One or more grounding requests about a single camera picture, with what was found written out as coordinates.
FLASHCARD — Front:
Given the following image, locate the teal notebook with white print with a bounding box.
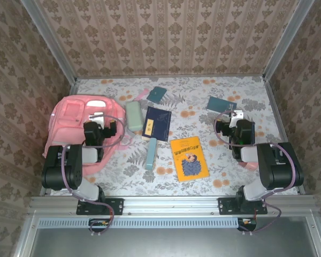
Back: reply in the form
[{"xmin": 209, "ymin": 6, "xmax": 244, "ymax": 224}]
[{"xmin": 205, "ymin": 96, "xmax": 238, "ymax": 115}]

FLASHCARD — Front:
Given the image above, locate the wide aluminium frame rail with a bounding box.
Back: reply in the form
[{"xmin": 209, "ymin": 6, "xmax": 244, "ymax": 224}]
[{"xmin": 29, "ymin": 195, "xmax": 318, "ymax": 216}]

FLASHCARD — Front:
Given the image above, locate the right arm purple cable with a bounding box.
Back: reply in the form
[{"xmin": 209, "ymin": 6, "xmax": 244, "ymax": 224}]
[{"xmin": 215, "ymin": 111, "xmax": 297, "ymax": 235}]

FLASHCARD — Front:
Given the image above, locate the orange paperback book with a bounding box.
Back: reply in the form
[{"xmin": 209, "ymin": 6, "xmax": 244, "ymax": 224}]
[{"xmin": 170, "ymin": 135, "xmax": 210, "ymax": 183}]

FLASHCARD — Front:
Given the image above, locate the pink flat strip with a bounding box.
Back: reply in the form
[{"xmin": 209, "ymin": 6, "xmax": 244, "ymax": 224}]
[{"xmin": 133, "ymin": 89, "xmax": 150, "ymax": 102}]

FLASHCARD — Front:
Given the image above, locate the slotted grey cable duct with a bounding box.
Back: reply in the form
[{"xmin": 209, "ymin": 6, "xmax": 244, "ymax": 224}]
[{"xmin": 39, "ymin": 217, "xmax": 240, "ymax": 229}]

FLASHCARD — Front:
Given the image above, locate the pale green pencil case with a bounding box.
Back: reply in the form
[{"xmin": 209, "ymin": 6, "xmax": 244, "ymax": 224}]
[{"xmin": 125, "ymin": 101, "xmax": 144, "ymax": 132}]

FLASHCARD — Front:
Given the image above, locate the black connector board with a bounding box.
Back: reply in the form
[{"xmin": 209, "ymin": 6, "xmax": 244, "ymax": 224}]
[
  {"xmin": 88, "ymin": 218, "xmax": 112, "ymax": 233},
  {"xmin": 237, "ymin": 218, "xmax": 257, "ymax": 232}
]

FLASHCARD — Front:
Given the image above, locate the small dark teal wallet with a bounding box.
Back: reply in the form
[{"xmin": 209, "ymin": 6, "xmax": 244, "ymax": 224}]
[{"xmin": 146, "ymin": 86, "xmax": 166, "ymax": 104}]

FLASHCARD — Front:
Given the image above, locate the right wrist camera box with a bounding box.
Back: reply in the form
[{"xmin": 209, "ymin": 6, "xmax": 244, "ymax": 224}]
[{"xmin": 229, "ymin": 109, "xmax": 244, "ymax": 128}]

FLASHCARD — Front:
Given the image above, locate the grey metal panel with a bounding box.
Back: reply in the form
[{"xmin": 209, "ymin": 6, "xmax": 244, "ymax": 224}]
[{"xmin": 29, "ymin": 227, "xmax": 319, "ymax": 257}]

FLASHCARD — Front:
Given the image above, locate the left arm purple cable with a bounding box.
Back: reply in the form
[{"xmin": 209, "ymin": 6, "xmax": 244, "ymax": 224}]
[{"xmin": 60, "ymin": 114, "xmax": 126, "ymax": 236}]

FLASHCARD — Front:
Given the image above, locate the pink school backpack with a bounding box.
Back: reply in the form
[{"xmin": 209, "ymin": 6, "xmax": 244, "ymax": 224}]
[{"xmin": 44, "ymin": 93, "xmax": 132, "ymax": 176}]

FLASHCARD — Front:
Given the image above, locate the small pink box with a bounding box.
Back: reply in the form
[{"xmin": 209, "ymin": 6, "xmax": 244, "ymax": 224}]
[{"xmin": 239, "ymin": 160, "xmax": 258, "ymax": 171}]

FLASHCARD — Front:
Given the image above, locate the navy book with yellow label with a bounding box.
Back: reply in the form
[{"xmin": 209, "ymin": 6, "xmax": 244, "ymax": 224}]
[{"xmin": 141, "ymin": 106, "xmax": 172, "ymax": 142}]

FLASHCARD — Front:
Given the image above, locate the floral tablecloth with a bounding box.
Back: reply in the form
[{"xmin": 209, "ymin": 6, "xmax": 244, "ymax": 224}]
[{"xmin": 50, "ymin": 76, "xmax": 299, "ymax": 196}]

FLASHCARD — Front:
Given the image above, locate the aluminium frame post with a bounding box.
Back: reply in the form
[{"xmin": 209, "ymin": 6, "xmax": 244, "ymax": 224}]
[
  {"xmin": 263, "ymin": 0, "xmax": 315, "ymax": 81},
  {"xmin": 20, "ymin": 0, "xmax": 78, "ymax": 84}
]

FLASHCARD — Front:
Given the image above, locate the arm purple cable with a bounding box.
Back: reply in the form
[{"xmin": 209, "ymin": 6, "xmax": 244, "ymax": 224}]
[
  {"xmin": 215, "ymin": 111, "xmax": 297, "ymax": 235},
  {"xmin": 60, "ymin": 114, "xmax": 126, "ymax": 236}
]

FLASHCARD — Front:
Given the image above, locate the long light blue box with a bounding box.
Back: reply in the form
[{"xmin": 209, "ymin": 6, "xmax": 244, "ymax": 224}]
[{"xmin": 145, "ymin": 138, "xmax": 158, "ymax": 171}]

